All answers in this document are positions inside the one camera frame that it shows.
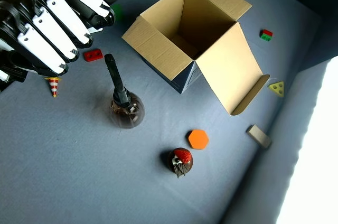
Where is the orange hexagon block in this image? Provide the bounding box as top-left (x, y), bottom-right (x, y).
top-left (186, 128), bottom-right (210, 150)

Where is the red block with two holes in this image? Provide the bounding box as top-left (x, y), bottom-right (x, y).
top-left (83, 49), bottom-right (104, 62)

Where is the chocolate strawberry cake toy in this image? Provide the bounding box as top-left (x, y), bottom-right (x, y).
top-left (168, 147), bottom-right (194, 179)

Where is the grey rectangular block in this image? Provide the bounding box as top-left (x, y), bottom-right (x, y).
top-left (247, 124), bottom-right (273, 150)

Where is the red and green block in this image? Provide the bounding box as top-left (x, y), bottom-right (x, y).
top-left (259, 29), bottom-right (274, 42)

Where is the open cardboard box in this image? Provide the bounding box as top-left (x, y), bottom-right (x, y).
top-left (121, 0), bottom-right (271, 116)

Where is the yellow cheese wedge toy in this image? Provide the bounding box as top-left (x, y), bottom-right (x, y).
top-left (268, 80), bottom-right (286, 98)

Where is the toy traffic cone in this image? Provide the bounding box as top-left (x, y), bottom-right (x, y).
top-left (44, 76), bottom-right (62, 98)

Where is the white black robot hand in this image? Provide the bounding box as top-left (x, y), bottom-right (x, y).
top-left (0, 0), bottom-right (117, 91)

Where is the brown spray bottle black nozzle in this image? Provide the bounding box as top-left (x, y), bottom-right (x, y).
top-left (104, 53), bottom-right (145, 129)

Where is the grey table cloth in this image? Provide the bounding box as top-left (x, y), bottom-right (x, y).
top-left (0, 0), bottom-right (331, 224)

